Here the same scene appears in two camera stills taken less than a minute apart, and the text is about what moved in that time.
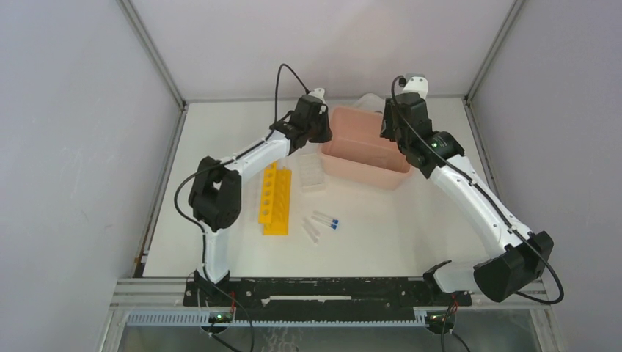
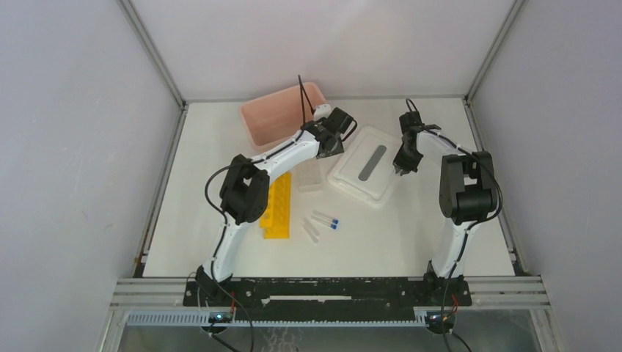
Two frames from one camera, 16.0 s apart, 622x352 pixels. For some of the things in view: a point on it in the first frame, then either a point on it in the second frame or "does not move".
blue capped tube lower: [332, 226] does not move
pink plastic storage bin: [357, 157] to [271, 117]
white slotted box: [371, 102] to [365, 169]
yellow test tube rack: [274, 207] does not move
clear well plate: [312, 173] does not move
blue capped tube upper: [334, 221] does not move
